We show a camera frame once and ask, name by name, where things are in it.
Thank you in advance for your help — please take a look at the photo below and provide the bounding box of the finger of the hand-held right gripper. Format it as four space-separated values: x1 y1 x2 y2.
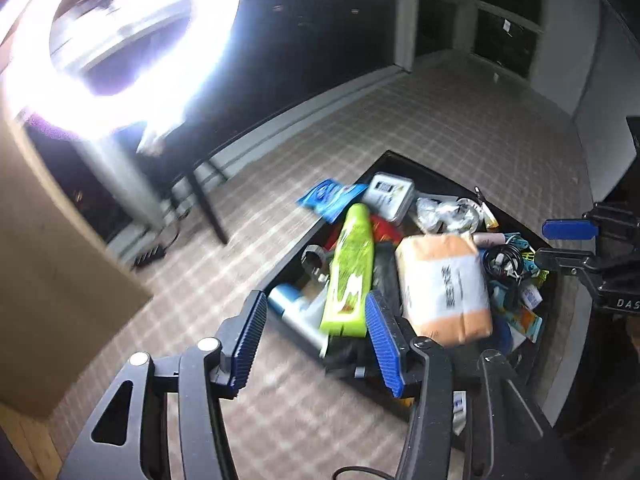
542 202 626 242
534 249 608 289

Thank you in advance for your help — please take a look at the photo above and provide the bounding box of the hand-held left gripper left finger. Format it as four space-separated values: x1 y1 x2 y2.
57 291 268 480

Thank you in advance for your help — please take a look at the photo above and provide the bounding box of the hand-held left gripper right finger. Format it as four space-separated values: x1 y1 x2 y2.
365 291 571 480

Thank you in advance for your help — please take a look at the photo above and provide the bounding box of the white tissue packet blue print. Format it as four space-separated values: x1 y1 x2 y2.
517 285 543 311

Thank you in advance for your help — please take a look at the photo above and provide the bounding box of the green bottle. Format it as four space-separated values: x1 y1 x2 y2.
319 203 376 338

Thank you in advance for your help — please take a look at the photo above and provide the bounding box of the orange and white tissue pack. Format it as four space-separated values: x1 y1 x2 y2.
395 232 493 348

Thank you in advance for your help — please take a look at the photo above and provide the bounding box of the black rectangular container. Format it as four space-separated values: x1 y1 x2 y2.
252 149 558 426

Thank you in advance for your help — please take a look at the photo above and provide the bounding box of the blue snack packet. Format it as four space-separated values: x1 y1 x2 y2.
296 178 368 224

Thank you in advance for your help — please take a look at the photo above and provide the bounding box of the teal plastic clothes clip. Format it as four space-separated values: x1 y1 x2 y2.
502 232 548 281

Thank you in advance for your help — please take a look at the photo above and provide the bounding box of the white and blue bottle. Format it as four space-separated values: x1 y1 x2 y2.
267 282 331 356

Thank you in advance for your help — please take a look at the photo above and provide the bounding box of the colourful teal orange packet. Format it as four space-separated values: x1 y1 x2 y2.
505 305 546 343

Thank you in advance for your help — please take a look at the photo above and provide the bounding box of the black pouch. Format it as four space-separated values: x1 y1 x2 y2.
372 242 406 306

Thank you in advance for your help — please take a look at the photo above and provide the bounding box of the yellow and white tube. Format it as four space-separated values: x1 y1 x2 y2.
477 200 501 228

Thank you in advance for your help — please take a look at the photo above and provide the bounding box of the black round clamp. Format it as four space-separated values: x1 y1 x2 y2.
301 244 333 281

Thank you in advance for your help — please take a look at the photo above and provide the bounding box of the red snack bag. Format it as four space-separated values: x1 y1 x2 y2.
325 215 401 246

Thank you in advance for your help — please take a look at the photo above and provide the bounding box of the clear plastic bag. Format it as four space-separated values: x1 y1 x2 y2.
415 196 483 235

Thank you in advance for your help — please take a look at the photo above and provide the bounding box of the black power strip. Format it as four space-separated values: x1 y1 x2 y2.
132 245 168 268

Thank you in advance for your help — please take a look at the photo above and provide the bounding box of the black tripod stand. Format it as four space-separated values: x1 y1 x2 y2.
170 155 231 246

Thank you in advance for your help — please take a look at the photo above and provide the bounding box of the white and blue box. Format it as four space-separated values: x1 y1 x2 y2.
361 172 416 223

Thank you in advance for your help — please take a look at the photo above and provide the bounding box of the coiled black cable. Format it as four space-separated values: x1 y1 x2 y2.
480 240 531 281

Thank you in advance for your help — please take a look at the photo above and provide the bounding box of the ring light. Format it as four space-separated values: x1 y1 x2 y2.
0 0 241 141

